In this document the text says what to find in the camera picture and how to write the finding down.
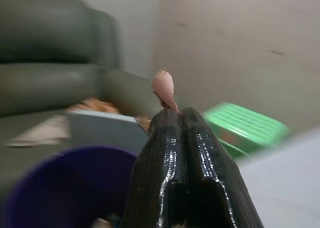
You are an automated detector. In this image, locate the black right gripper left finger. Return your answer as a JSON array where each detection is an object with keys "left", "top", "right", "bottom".
[{"left": 120, "top": 110, "right": 189, "bottom": 228}]

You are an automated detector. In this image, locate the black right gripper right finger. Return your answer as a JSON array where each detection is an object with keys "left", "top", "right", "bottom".
[{"left": 179, "top": 107, "right": 265, "bottom": 228}]

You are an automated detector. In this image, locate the pink trash scrap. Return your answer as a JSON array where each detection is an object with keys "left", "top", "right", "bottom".
[{"left": 136, "top": 68, "right": 180, "bottom": 134}]

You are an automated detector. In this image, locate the purple rubbish bin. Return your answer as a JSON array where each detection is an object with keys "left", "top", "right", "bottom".
[{"left": 0, "top": 146, "right": 139, "bottom": 228}]

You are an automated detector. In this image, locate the green plastic slatted stool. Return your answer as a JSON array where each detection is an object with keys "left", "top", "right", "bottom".
[{"left": 201, "top": 102, "right": 291, "bottom": 160}]

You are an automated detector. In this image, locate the grey box with brown contents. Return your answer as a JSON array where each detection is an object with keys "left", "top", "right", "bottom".
[{"left": 65, "top": 99, "right": 151, "bottom": 156}]

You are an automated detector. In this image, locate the white paper sheet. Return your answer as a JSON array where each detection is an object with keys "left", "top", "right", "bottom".
[{"left": 6, "top": 115, "right": 72, "bottom": 148}]

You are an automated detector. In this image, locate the dark green leather sofa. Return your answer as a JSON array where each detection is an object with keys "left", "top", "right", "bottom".
[{"left": 0, "top": 0, "right": 161, "bottom": 161}]

